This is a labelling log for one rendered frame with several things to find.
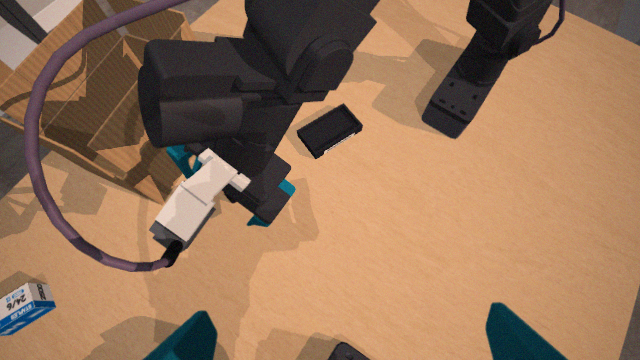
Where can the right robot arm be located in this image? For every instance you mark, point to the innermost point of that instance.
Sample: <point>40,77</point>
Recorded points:
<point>191,91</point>

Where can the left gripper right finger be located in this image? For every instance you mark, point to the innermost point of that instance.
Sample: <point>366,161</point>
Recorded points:
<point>510,338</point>

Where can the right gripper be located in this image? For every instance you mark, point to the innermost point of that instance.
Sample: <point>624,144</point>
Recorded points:
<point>249,172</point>

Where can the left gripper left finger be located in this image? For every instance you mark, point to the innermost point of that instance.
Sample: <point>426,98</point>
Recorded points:
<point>195,339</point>

